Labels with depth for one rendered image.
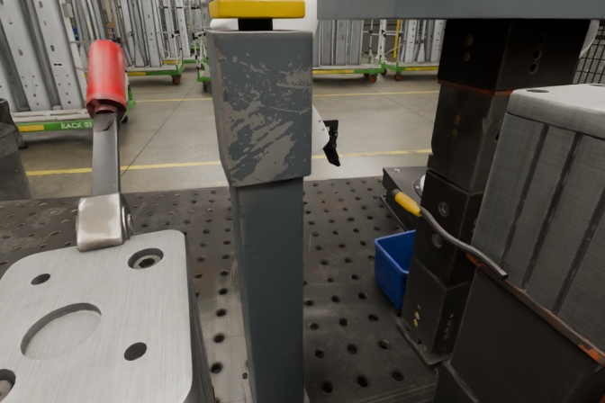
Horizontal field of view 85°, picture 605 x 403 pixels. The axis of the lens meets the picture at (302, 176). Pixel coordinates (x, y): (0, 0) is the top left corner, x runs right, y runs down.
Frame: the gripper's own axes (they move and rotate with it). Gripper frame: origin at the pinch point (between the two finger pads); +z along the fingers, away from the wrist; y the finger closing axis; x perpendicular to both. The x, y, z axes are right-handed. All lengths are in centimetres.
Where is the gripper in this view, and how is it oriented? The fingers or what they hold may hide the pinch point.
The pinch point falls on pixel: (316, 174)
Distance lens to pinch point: 63.6
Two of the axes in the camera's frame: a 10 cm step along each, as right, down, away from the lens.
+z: 3.8, 7.2, 5.8
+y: -7.5, 6.1, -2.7
